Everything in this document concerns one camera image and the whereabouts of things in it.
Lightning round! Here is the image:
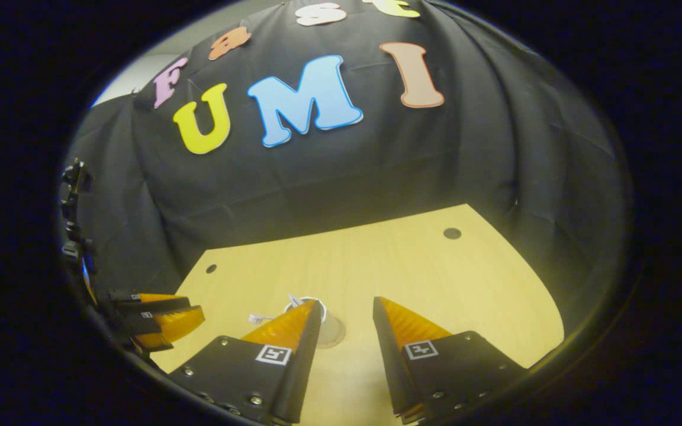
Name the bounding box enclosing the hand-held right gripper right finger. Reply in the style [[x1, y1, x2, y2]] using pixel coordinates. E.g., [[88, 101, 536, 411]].
[[372, 295, 529, 425]]

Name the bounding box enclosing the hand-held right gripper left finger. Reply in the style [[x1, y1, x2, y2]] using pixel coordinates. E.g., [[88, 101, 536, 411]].
[[168, 298, 323, 425]]

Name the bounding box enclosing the round cork coaster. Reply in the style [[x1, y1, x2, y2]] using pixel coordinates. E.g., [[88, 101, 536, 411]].
[[316, 329, 347, 350]]

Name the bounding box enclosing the white cup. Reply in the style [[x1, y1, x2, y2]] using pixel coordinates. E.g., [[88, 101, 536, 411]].
[[284, 296, 346, 347]]

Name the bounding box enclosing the wooden desktop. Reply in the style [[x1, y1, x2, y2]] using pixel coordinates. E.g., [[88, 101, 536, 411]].
[[149, 204, 565, 426]]

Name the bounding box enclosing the black equipment stand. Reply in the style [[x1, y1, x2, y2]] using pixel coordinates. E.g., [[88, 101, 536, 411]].
[[59, 159, 98, 267]]

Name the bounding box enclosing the black backdrop cloth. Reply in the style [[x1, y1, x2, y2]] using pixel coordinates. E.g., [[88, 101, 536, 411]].
[[60, 0, 632, 356]]

